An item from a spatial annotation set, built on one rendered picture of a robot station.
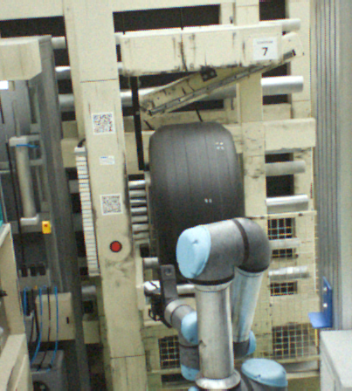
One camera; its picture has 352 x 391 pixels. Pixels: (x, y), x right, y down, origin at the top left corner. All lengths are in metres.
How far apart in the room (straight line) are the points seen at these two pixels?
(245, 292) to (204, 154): 0.66
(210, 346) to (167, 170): 0.75
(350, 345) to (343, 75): 0.51
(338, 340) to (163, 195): 1.04
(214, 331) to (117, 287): 0.90
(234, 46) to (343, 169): 1.39
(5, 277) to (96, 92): 0.68
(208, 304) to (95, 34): 1.07
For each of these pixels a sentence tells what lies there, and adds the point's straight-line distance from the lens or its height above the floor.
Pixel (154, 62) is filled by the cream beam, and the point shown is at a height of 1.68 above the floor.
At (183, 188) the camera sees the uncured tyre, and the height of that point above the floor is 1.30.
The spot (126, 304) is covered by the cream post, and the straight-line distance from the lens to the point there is 2.59.
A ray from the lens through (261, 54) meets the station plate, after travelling 2.68.
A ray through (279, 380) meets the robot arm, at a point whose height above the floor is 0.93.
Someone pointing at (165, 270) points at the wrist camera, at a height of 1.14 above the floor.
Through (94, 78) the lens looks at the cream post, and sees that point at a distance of 2.39.
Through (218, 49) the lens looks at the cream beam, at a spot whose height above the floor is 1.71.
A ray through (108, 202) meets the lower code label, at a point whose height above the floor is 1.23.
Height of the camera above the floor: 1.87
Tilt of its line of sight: 15 degrees down
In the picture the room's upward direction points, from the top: 4 degrees counter-clockwise
